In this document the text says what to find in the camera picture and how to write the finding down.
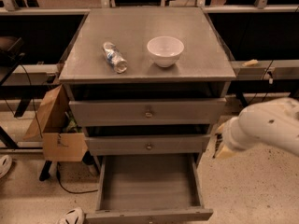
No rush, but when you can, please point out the grey drawer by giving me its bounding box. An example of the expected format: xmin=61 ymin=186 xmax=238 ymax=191
xmin=86 ymin=134 xmax=209 ymax=155
xmin=69 ymin=98 xmax=226 ymax=127
xmin=86 ymin=154 xmax=213 ymax=224

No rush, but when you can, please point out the grey top drawer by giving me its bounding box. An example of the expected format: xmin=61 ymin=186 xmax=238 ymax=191
xmin=69 ymin=98 xmax=226 ymax=127

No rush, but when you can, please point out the grey bottom drawer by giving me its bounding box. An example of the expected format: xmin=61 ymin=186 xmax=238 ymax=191
xmin=86 ymin=154 xmax=213 ymax=224

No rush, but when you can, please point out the black floor cable right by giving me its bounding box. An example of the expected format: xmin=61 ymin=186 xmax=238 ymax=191
xmin=246 ymin=68 xmax=277 ymax=105

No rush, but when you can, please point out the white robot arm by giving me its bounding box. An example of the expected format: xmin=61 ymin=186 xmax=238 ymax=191
xmin=214 ymin=98 xmax=299 ymax=159

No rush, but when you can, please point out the black floor cable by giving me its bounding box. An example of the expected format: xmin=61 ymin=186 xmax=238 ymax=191
xmin=55 ymin=161 xmax=99 ymax=195
xmin=246 ymin=68 xmax=277 ymax=105

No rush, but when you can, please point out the brown cardboard box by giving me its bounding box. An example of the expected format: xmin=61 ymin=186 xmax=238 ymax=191
xmin=23 ymin=85 xmax=88 ymax=161

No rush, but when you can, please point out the grey middle drawer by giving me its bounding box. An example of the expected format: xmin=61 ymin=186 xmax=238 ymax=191
xmin=86 ymin=134 xmax=209 ymax=155

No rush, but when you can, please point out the black rxbar chocolate bar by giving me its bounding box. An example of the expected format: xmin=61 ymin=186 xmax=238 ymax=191
xmin=212 ymin=133 xmax=222 ymax=159

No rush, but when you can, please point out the small foam piece on rail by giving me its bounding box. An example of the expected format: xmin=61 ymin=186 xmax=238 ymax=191
xmin=242 ymin=59 xmax=258 ymax=67

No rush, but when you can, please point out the white ceramic bowl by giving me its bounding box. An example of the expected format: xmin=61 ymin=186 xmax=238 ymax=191
xmin=147 ymin=36 xmax=184 ymax=67

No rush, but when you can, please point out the clear plastic water bottle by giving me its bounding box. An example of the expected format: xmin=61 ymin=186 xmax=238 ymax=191
xmin=103 ymin=42 xmax=127 ymax=74

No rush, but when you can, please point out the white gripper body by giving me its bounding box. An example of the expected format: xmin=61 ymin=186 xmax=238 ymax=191
xmin=222 ymin=117 xmax=249 ymax=152

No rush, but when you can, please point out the grey drawer cabinet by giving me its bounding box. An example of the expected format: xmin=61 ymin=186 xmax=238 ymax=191
xmin=58 ymin=7 xmax=237 ymax=224

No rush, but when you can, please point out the black floor cable left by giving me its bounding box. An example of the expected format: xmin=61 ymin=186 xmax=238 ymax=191
xmin=55 ymin=161 xmax=99 ymax=195

